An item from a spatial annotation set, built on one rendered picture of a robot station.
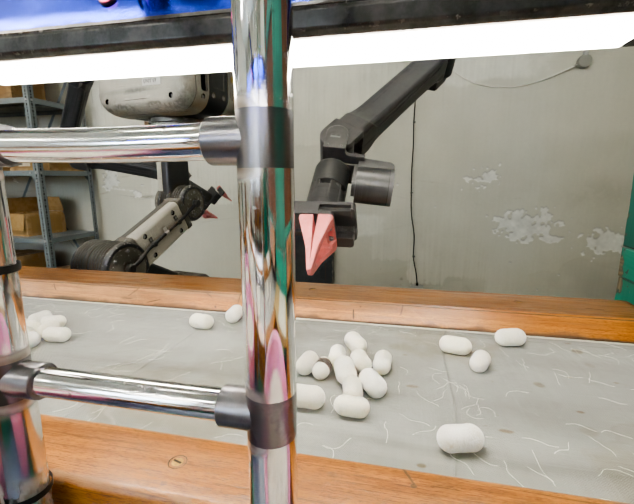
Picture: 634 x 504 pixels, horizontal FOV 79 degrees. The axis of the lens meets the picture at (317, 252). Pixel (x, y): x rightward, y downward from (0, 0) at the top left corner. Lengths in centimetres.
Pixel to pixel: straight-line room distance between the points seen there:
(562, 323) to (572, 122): 202
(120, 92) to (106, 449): 101
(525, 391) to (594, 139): 223
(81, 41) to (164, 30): 7
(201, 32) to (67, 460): 30
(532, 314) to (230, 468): 45
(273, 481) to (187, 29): 29
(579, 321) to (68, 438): 57
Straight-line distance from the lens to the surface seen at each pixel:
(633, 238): 75
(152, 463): 30
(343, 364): 40
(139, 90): 116
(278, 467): 19
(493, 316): 59
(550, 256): 257
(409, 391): 41
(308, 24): 30
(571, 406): 44
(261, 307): 16
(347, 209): 53
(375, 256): 246
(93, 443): 33
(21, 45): 41
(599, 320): 63
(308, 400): 36
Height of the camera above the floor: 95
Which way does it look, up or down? 11 degrees down
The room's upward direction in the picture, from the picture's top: straight up
